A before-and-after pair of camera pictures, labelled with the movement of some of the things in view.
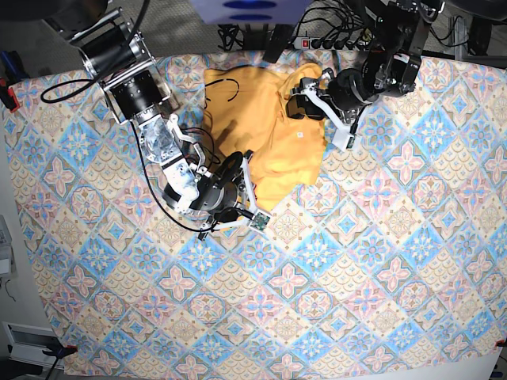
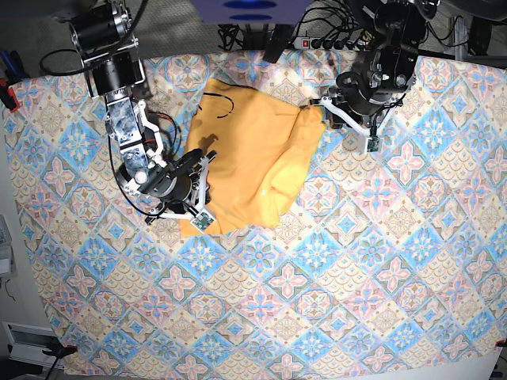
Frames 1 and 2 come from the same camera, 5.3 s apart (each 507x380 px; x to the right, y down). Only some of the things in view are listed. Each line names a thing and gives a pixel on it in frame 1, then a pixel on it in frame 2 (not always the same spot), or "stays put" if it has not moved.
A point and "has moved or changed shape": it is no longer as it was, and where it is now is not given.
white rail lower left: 26,343 stays put
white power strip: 331,44 stays put
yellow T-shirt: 245,111 has moved or changed shape
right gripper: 339,96 → 355,103
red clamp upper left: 8,96 stays put
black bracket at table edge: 280,39 stays put
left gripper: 228,198 → 182,186
